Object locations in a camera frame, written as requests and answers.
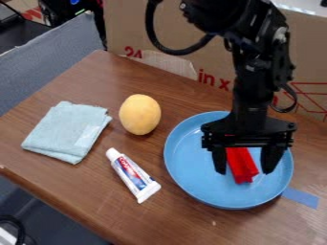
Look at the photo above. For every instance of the red star-shaped bar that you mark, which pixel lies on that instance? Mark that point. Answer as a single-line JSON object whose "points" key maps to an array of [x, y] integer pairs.
{"points": [[242, 164]]}

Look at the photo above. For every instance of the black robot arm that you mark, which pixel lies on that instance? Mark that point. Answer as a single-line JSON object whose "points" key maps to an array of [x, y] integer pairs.
{"points": [[257, 36]]}

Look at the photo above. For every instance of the brown cardboard box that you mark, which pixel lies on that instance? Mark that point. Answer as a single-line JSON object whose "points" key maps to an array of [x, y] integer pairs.
{"points": [[210, 65]]}

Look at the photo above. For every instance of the blue plate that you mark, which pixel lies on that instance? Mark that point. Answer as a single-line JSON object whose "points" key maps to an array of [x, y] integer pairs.
{"points": [[190, 166]]}

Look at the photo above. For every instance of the blue tape strip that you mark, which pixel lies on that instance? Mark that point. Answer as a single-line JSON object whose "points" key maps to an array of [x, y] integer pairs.
{"points": [[301, 197]]}

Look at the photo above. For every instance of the black device in background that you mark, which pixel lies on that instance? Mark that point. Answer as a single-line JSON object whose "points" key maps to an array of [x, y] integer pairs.
{"points": [[58, 11]]}

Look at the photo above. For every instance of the white toothpaste tube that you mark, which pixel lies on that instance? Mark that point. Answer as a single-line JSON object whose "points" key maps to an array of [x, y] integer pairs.
{"points": [[142, 185]]}

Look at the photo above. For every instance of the light blue folded cloth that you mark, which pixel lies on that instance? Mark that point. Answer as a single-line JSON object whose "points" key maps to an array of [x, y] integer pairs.
{"points": [[67, 131]]}

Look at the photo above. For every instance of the grey fabric partition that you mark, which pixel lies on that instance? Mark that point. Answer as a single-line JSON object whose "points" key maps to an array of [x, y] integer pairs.
{"points": [[31, 65]]}

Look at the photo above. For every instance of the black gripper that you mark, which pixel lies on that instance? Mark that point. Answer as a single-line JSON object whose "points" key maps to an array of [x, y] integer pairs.
{"points": [[249, 128]]}

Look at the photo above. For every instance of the yellow round fruit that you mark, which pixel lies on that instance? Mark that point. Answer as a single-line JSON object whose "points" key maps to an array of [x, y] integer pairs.
{"points": [[139, 114]]}

